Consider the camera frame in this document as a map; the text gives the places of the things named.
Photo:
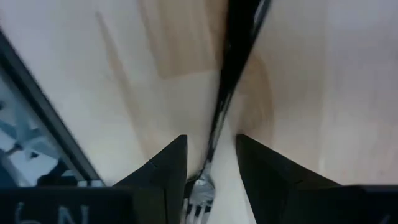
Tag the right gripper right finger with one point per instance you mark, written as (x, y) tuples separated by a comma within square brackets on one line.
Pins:
[(261, 174)]

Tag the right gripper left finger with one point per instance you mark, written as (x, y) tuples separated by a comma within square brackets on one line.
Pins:
[(171, 168)]

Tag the black metal fork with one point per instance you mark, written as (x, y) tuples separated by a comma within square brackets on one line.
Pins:
[(236, 46)]

